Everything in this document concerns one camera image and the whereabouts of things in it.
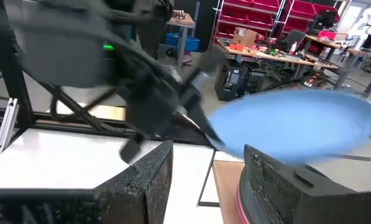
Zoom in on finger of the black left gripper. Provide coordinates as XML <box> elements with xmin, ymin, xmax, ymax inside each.
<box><xmin>189</xmin><ymin>101</ymin><xmax>226</xmax><ymax>147</ymax></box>
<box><xmin>172</xmin><ymin>113</ymin><xmax>224</xmax><ymax>151</ymax></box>

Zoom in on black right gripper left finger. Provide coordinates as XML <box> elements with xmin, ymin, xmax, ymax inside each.
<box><xmin>0</xmin><ymin>139</ymin><xmax>174</xmax><ymax>224</ymax></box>

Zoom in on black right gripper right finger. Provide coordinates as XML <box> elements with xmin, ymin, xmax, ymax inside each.
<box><xmin>242</xmin><ymin>144</ymin><xmax>371</xmax><ymax>224</ymax></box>

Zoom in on dark grey plate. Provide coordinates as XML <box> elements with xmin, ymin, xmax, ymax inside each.
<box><xmin>238</xmin><ymin>167</ymin><xmax>279</xmax><ymax>224</ymax></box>

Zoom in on magenta plate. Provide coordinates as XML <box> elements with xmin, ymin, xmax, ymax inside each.
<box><xmin>236</xmin><ymin>183</ymin><xmax>251</xmax><ymax>224</ymax></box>

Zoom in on blue plate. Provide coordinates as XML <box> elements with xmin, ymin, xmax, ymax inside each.
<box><xmin>209</xmin><ymin>89</ymin><xmax>371</xmax><ymax>165</ymax></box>

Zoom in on wooden shelf with black legs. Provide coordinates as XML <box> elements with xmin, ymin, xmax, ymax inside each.
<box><xmin>197</xmin><ymin>149</ymin><xmax>247</xmax><ymax>224</ymax></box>

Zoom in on black tool case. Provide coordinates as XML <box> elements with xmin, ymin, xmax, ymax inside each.
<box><xmin>214</xmin><ymin>63</ymin><xmax>246</xmax><ymax>102</ymax></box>

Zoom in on blue storage bin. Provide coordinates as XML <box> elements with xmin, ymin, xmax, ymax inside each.
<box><xmin>166</xmin><ymin>32</ymin><xmax>201</xmax><ymax>52</ymax></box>

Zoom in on small wooden side table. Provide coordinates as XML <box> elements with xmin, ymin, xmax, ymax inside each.
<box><xmin>167</xmin><ymin>10</ymin><xmax>196</xmax><ymax>68</ymax></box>

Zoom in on cardboard box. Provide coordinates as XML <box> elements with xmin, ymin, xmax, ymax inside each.
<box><xmin>233</xmin><ymin>27</ymin><xmax>258</xmax><ymax>47</ymax></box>

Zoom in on long wooden workbench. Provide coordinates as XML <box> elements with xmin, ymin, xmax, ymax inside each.
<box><xmin>218</xmin><ymin>39</ymin><xmax>339</xmax><ymax>72</ymax></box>

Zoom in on red storage shelving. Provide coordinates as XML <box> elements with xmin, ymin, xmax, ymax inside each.
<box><xmin>215</xmin><ymin>0</ymin><xmax>340</xmax><ymax>41</ymax></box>

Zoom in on black office chair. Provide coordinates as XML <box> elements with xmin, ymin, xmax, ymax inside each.
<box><xmin>284</xmin><ymin>29</ymin><xmax>308</xmax><ymax>51</ymax></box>

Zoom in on white figure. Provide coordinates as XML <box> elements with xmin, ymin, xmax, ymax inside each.
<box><xmin>348</xmin><ymin>1</ymin><xmax>371</xmax><ymax>40</ymax></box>

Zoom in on silver aluminium bracket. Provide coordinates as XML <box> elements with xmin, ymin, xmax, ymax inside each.
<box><xmin>0</xmin><ymin>98</ymin><xmax>20</xmax><ymax>155</ymax></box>

